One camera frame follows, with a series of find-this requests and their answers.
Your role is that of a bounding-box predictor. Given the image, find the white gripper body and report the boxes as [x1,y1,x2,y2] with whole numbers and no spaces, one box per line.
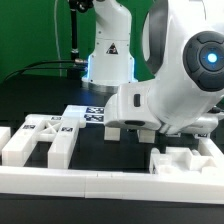
[181,112,224,134]

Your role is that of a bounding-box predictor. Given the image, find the white chair seat part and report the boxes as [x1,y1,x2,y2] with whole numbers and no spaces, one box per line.
[149,147,220,175]

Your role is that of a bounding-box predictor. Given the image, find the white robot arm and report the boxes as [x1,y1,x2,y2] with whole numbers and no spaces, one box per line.
[83,0,224,134]

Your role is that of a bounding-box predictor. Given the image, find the white tagged cube right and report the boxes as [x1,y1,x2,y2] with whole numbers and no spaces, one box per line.
[194,133,210,139]

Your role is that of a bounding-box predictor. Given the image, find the white tagged cube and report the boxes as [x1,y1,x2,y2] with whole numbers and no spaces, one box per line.
[166,133,181,138]
[194,133,210,139]

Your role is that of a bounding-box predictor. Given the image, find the white tagged cube left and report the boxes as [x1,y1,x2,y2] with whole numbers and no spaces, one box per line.
[166,133,181,138]

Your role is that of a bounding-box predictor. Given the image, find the white U-shaped fence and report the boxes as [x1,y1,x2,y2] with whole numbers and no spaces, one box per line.
[0,127,224,204]

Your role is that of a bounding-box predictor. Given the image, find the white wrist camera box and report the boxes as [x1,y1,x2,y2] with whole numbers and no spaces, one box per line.
[104,81,161,130]

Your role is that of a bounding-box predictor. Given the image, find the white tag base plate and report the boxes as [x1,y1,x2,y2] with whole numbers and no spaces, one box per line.
[62,105,104,124]

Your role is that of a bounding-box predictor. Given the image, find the white chair back frame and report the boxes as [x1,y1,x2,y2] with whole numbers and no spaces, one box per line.
[2,114,86,169]

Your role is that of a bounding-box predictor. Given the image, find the black camera stand pole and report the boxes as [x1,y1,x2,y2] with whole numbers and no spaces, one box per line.
[66,0,94,80]

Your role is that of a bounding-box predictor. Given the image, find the black cables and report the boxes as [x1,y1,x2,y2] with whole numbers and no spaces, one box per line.
[0,58,89,84]

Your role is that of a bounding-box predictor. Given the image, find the white thin cable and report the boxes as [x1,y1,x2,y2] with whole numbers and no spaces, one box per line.
[53,0,64,78]

